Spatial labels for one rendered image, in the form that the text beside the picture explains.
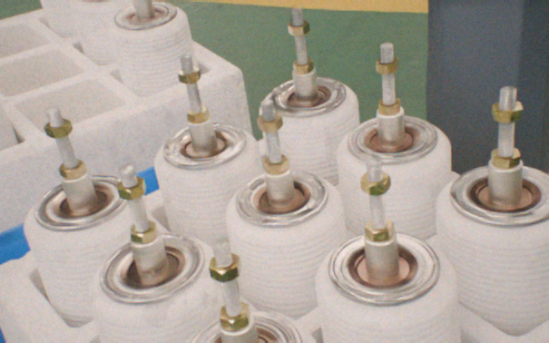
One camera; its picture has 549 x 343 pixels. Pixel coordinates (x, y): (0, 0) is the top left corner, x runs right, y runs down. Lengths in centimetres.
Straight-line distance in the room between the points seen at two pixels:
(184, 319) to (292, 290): 10
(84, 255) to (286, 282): 16
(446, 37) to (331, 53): 54
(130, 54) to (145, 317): 49
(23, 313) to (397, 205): 32
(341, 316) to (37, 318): 27
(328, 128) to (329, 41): 75
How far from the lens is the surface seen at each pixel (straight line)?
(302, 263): 64
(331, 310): 57
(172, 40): 101
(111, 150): 99
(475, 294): 65
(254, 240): 63
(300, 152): 78
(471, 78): 96
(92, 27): 112
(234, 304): 50
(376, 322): 55
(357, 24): 156
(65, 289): 71
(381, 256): 56
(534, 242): 62
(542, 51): 95
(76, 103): 110
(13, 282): 77
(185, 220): 74
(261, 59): 148
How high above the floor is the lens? 63
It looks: 33 degrees down
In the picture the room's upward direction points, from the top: 9 degrees counter-clockwise
